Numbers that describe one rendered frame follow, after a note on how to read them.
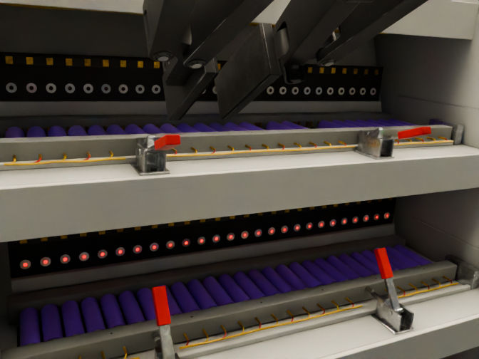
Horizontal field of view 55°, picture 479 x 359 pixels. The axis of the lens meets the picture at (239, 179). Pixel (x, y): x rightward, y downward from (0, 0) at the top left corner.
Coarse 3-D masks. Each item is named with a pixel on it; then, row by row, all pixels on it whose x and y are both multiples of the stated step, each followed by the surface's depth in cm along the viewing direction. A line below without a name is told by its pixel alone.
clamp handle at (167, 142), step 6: (150, 138) 41; (162, 138) 36; (168, 138) 35; (174, 138) 36; (150, 144) 42; (156, 144) 38; (162, 144) 36; (168, 144) 35; (174, 144) 36; (150, 150) 40; (156, 150) 40
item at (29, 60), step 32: (0, 64) 50; (32, 64) 51; (64, 64) 53; (96, 64) 54; (128, 64) 56; (160, 64) 57; (224, 64) 61; (0, 96) 51; (32, 96) 52; (64, 96) 54; (96, 96) 55; (128, 96) 57; (160, 96) 59; (288, 96) 66; (320, 96) 69; (352, 96) 71
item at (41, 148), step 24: (0, 144) 40; (24, 144) 40; (48, 144) 41; (72, 144) 42; (96, 144) 43; (120, 144) 44; (192, 144) 47; (216, 144) 48; (240, 144) 49; (264, 144) 51; (288, 144) 52; (312, 144) 53; (336, 144) 55; (408, 144) 57
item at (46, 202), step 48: (0, 192) 36; (48, 192) 37; (96, 192) 39; (144, 192) 40; (192, 192) 42; (240, 192) 45; (288, 192) 47; (336, 192) 50; (384, 192) 53; (432, 192) 56; (0, 240) 36
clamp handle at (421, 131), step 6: (378, 132) 53; (402, 132) 49; (408, 132) 48; (414, 132) 47; (420, 132) 47; (426, 132) 47; (384, 138) 52; (390, 138) 51; (396, 138) 51; (402, 138) 49; (408, 138) 50
